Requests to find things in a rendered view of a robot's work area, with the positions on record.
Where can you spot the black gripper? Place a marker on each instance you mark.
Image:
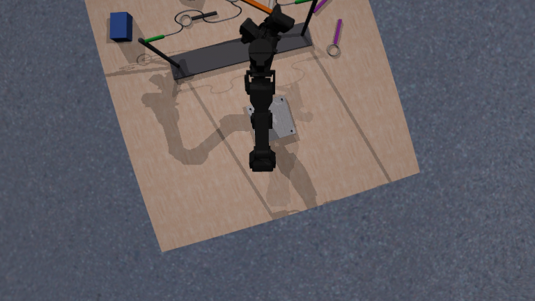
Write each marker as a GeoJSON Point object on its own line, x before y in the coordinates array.
{"type": "Point", "coordinates": [276, 22]}

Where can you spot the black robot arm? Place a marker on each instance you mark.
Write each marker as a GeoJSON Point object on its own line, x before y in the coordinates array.
{"type": "Point", "coordinates": [260, 91]}

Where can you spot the orange handle with dark ring tip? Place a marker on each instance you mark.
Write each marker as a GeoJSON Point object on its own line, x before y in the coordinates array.
{"type": "Point", "coordinates": [263, 8]}

